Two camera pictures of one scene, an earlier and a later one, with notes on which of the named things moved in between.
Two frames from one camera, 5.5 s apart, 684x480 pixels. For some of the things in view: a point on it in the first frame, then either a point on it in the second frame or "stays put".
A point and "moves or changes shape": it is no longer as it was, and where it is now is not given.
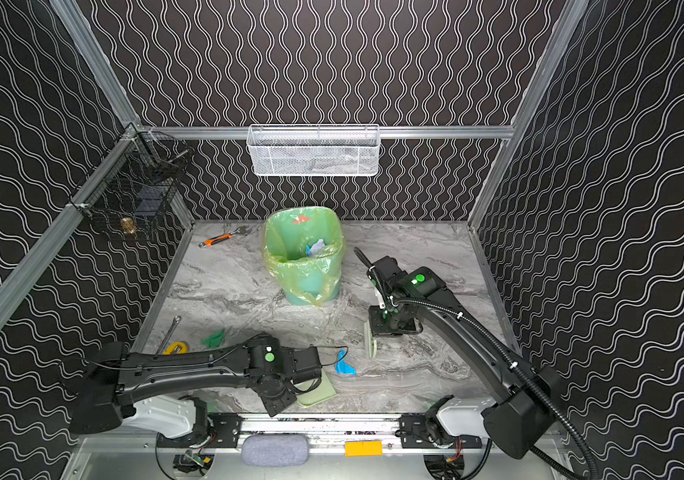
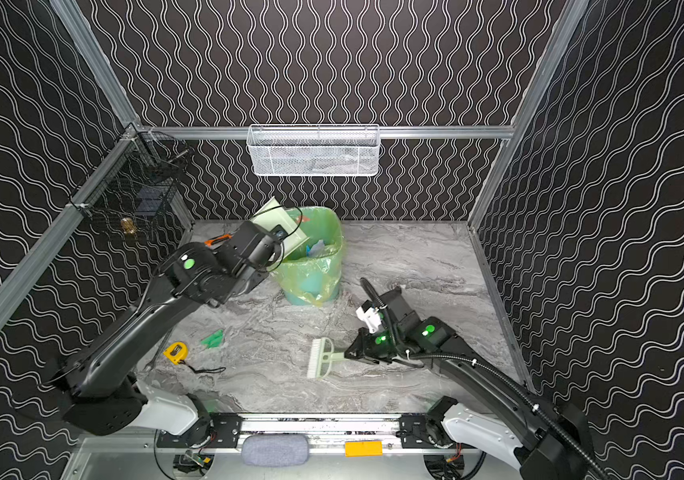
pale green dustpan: (322, 393) → (274, 214)
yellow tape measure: (171, 347) stays put
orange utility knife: (210, 242) stays put
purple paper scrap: (315, 248) stays put
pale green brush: (370, 342) moves or changes shape
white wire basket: (313, 150) stays put
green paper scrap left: (214, 340) stays put
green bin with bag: (303, 247) stays put
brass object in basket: (127, 225) stays put
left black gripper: (315, 366) → (271, 241)
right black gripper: (391, 321) → (360, 346)
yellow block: (361, 448) stays put
